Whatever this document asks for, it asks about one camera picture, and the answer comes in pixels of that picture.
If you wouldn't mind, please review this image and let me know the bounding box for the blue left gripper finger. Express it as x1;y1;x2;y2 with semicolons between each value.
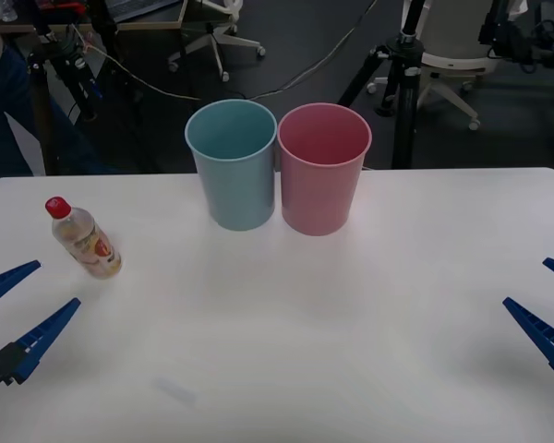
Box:
0;297;82;388
0;259;43;317

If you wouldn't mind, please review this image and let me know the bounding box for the red-capped clear plastic bottle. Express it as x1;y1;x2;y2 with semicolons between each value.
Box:
44;196;123;281

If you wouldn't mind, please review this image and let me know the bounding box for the person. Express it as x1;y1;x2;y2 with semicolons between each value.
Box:
0;0;98;177

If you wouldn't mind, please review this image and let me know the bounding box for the black tripod with tape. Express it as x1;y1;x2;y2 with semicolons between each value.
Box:
26;0;121;176

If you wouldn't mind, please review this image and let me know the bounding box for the tall black tripod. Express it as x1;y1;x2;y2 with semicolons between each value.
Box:
335;0;427;170

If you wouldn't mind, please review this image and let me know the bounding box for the white office chair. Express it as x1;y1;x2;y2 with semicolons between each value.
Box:
366;27;502;134

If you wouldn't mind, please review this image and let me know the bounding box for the pale blue plastic bin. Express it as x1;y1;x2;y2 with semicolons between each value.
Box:
184;98;279;233

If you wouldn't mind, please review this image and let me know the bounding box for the pink plastic bin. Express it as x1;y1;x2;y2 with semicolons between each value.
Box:
277;102;373;237

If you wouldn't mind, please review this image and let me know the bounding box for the grey laptop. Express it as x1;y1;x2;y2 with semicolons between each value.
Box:
104;0;182;23

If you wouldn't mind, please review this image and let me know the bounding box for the dark desk with wooden edge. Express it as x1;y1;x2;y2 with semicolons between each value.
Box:
0;0;189;36

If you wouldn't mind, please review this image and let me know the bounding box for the black machine arm with cables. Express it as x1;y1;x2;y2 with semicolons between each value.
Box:
476;0;554;74

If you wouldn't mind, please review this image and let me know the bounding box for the pale floor cable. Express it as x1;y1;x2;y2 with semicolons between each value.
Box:
70;0;376;102

